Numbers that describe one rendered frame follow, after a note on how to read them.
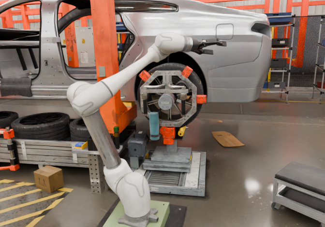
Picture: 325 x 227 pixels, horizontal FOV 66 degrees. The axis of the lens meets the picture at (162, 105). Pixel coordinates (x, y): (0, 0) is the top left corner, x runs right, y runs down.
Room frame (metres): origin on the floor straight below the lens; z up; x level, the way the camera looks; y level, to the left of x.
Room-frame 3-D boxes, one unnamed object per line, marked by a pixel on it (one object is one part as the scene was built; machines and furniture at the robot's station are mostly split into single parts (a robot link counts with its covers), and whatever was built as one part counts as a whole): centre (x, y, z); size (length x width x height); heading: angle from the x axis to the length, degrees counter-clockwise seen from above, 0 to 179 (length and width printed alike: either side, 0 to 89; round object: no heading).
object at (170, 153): (2.51, -0.09, 0.32); 0.40 x 0.30 x 0.28; 79
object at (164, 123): (2.35, -0.06, 0.85); 0.54 x 0.07 x 0.54; 79
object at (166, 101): (2.28, -0.04, 0.85); 0.21 x 0.14 x 0.14; 169
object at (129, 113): (2.68, 0.44, 0.69); 0.52 x 0.17 x 0.35; 169
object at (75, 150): (2.15, 0.61, 0.44); 0.43 x 0.17 x 0.03; 79
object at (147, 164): (2.52, -0.05, 0.13); 0.50 x 0.36 x 0.10; 79
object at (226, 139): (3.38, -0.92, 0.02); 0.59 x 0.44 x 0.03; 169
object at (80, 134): (2.84, 0.76, 0.39); 0.66 x 0.66 x 0.24
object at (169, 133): (2.38, -0.06, 0.48); 0.16 x 0.12 x 0.17; 169
